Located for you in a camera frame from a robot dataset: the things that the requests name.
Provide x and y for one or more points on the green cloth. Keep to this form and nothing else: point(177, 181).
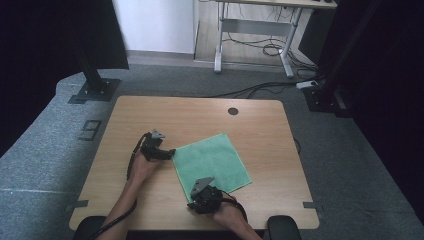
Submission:
point(213, 160)

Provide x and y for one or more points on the black round table grommet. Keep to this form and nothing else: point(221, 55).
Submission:
point(233, 111)

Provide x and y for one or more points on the person's right hand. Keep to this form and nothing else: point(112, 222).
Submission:
point(231, 215)

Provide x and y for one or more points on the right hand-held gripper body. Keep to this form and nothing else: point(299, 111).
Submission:
point(208, 200)

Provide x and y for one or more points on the black computer tower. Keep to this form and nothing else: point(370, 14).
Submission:
point(315, 36)

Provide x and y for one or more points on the white desk frame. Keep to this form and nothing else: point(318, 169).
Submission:
point(256, 28)

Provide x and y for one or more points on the black curtain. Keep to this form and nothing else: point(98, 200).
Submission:
point(393, 83)
point(40, 50)

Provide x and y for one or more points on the white power strip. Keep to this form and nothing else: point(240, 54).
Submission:
point(306, 84)

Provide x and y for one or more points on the black chair armrest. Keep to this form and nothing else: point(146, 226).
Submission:
point(86, 230)
point(283, 228)

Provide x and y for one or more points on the black metal stand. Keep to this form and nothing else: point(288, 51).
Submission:
point(328, 96)
point(96, 88)

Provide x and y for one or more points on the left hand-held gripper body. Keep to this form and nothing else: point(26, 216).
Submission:
point(151, 148)

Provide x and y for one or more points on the person's left hand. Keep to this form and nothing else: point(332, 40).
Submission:
point(141, 170)

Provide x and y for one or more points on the grey tape strip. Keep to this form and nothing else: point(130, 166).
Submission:
point(78, 204)
point(311, 205)

